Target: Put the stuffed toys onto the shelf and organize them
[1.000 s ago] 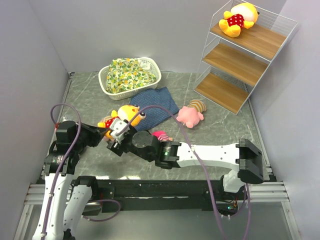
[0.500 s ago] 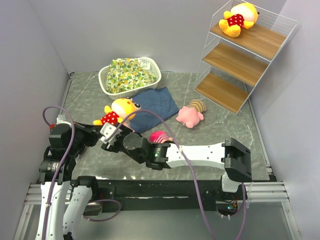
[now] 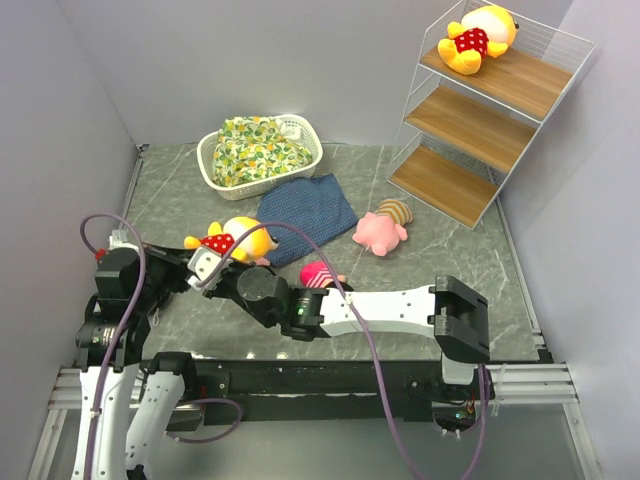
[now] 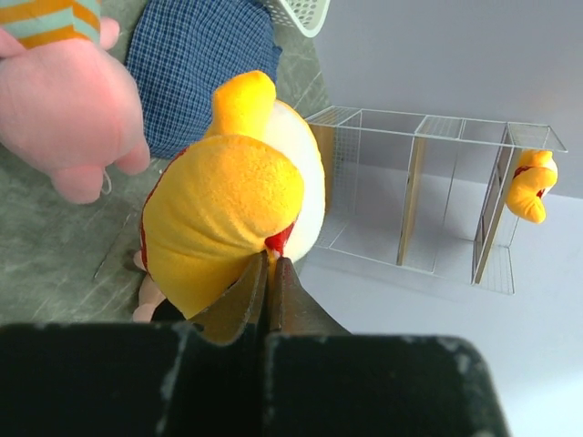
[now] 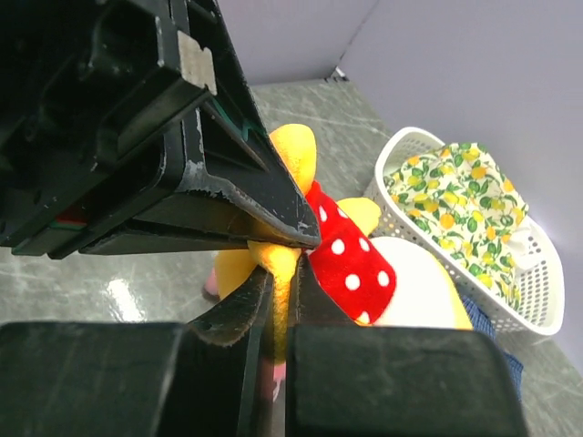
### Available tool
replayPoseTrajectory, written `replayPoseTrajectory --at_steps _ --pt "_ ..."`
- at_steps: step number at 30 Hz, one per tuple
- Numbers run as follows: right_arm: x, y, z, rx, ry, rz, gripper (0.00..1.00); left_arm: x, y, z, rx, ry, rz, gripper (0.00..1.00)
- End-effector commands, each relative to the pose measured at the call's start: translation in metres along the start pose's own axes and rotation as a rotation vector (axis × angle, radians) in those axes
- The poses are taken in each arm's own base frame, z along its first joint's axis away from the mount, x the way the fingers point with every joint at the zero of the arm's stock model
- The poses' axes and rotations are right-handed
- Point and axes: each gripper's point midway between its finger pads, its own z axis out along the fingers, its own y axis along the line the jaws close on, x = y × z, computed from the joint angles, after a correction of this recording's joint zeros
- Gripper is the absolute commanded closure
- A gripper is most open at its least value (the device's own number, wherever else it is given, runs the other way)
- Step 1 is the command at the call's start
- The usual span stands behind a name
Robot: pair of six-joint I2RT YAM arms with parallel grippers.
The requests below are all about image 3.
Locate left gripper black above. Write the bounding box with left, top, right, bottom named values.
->
left=132, top=241, right=202, bottom=311

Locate pink pig plush striped shirt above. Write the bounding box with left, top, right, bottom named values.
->
left=352, top=199, right=413, bottom=257

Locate yellow bear plush polka dot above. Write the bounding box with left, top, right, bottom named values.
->
left=437, top=5, right=519, bottom=76

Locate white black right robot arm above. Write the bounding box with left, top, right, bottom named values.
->
left=201, top=262, right=490, bottom=399

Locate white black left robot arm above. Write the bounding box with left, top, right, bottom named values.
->
left=72, top=231, right=217, bottom=479

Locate black-haired doll pink skirt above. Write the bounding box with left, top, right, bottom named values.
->
left=299, top=261, right=353, bottom=291

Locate blue checkered cloth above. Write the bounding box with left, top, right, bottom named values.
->
left=256, top=174, right=358, bottom=268

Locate white plastic laundry basket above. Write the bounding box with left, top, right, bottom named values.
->
left=196, top=114, right=323, bottom=201

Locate lemon print cloth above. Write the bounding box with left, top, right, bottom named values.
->
left=212, top=116, right=313, bottom=188

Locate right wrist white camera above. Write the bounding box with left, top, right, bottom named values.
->
left=187, top=247, right=221, bottom=291

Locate wrist white camera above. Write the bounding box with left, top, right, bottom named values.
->
left=187, top=247, right=221, bottom=291
left=94, top=229, right=139, bottom=261

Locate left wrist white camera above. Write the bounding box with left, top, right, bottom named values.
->
left=94, top=229, right=139, bottom=261

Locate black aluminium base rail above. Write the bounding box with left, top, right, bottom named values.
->
left=49, top=349, right=581, bottom=431

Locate white wire wooden shelf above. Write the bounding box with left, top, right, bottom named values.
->
left=388, top=1, right=595, bottom=229

